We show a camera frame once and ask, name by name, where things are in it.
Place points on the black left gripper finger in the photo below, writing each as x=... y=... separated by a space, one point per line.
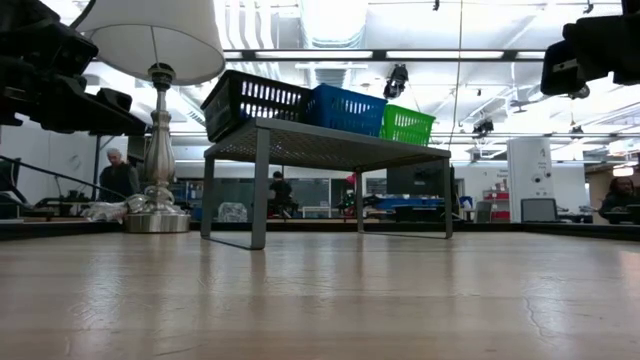
x=116 y=100
x=100 y=120

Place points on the black plastic basket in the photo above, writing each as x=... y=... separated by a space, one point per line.
x=225 y=107

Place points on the green plastic basket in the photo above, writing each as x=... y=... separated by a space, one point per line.
x=407 y=127

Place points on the blue plastic basket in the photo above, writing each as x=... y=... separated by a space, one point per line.
x=345 y=110

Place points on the grey perforated metal desk riser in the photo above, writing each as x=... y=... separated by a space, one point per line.
x=320 y=147

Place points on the black ceiling spotlight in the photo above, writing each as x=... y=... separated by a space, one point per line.
x=582 y=94
x=482 y=127

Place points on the person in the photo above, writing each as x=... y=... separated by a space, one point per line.
x=281 y=192
x=119 y=180
x=620 y=197

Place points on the silver table lamp white shade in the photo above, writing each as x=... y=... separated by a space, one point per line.
x=160 y=40

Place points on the clear plastic wrapping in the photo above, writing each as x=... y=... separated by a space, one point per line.
x=107 y=210

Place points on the grey wrapped bundle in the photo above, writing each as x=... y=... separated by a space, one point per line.
x=232 y=212

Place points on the grey monitor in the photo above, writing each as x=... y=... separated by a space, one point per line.
x=539 y=210

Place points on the red storage shelf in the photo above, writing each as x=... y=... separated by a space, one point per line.
x=496 y=205

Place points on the black monitor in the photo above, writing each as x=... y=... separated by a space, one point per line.
x=417 y=182

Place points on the blue background table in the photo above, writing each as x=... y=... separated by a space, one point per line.
x=410 y=202

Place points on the black overhead camera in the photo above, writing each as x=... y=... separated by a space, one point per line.
x=395 y=82

